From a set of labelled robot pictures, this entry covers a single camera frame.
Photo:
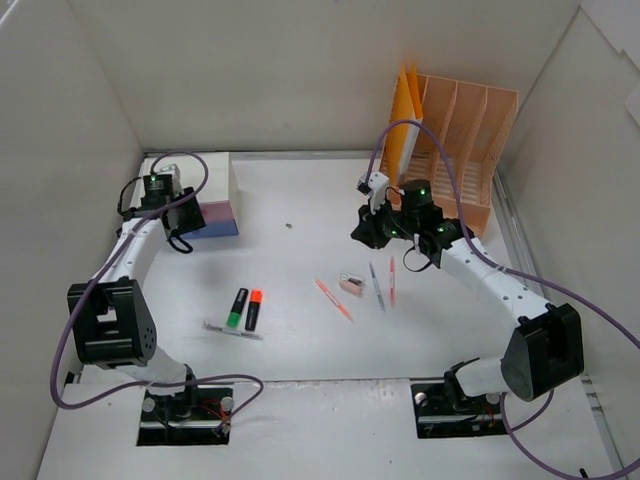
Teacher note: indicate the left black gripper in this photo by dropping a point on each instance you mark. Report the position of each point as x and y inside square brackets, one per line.
[187, 215]

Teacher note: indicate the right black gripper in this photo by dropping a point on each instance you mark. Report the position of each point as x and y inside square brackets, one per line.
[368, 230]

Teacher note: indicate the orange folder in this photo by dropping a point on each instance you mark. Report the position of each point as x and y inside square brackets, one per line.
[407, 120]

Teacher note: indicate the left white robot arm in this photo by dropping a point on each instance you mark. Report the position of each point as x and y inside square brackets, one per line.
[113, 328]

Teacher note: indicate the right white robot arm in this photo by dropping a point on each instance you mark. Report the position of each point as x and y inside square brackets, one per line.
[545, 348]

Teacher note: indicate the red clear pen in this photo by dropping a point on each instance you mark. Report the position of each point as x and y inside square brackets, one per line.
[392, 282]

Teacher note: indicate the white drawer box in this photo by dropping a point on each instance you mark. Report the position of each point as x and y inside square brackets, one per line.
[213, 178]

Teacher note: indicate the blue clear pen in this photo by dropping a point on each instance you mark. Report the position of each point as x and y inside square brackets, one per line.
[377, 288]

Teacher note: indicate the pink pen left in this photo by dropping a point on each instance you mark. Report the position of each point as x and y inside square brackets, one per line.
[333, 299]

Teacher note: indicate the orange cap black highlighter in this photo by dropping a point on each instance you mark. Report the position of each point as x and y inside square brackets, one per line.
[255, 301]

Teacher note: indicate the green cap black highlighter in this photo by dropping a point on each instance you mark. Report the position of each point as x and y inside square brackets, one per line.
[237, 308]

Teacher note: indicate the clear dark pen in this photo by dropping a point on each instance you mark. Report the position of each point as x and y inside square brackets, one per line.
[232, 332]

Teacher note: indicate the peach file organizer rack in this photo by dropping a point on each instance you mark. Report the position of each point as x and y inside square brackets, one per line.
[471, 121]

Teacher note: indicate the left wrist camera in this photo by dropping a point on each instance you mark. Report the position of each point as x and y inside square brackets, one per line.
[171, 173]

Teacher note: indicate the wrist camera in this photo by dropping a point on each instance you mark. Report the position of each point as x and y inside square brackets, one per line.
[374, 188]
[171, 173]

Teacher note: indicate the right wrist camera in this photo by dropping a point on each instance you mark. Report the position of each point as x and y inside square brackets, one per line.
[374, 188]

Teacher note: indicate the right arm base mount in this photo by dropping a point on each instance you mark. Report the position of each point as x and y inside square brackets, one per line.
[437, 418]

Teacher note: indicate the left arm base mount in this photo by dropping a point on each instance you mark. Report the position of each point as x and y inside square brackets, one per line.
[198, 416]

